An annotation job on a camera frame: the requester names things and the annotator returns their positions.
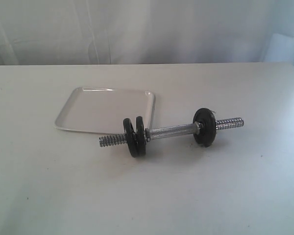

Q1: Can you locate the black plate right on bar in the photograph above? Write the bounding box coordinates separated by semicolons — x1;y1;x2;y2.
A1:
193;108;217;147

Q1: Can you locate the black weight plate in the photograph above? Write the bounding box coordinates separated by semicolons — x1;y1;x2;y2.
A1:
123;118;139;158

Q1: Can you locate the white curtain backdrop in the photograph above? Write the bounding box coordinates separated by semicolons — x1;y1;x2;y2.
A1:
0;0;294;65

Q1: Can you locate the black plate on bar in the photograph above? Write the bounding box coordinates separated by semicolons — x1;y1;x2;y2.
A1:
193;108;217;147
136;116;146;156

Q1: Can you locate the white rectangular tray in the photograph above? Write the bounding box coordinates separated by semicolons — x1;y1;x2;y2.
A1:
54;87;155;135

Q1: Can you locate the black plate left on bar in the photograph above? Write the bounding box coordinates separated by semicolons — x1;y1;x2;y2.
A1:
136;116;146;156

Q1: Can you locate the chrome dumbbell bar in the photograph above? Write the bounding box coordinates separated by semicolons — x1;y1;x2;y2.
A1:
98;117;244;147

